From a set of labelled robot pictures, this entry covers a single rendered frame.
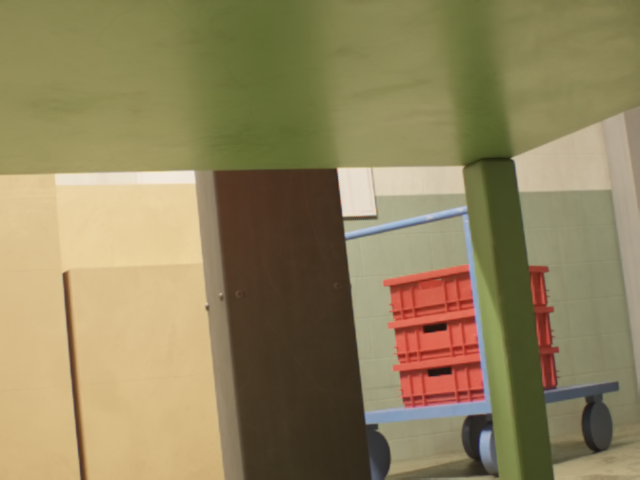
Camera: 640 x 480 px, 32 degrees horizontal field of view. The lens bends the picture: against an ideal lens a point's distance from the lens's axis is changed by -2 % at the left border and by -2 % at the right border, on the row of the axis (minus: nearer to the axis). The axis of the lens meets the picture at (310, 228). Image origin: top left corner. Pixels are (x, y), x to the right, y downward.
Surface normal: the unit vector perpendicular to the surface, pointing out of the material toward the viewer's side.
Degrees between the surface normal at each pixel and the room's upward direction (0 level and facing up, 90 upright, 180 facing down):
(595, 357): 90
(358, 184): 90
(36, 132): 180
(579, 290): 90
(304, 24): 180
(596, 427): 90
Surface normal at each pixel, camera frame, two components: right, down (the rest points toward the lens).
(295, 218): 0.22, -0.16
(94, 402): 0.47, -0.18
